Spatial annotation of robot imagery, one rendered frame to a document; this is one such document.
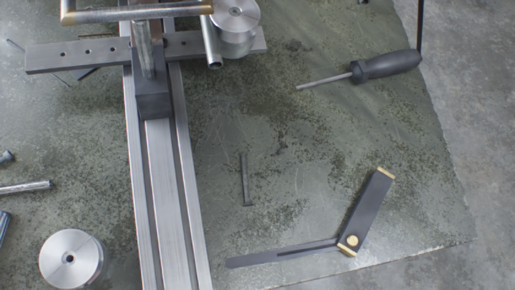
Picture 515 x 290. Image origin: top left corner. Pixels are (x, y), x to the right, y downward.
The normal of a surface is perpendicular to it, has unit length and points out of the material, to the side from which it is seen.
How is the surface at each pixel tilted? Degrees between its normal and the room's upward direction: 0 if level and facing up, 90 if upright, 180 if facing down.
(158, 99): 90
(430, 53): 0
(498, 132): 0
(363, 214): 4
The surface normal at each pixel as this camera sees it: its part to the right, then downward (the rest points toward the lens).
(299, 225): 0.16, -0.34
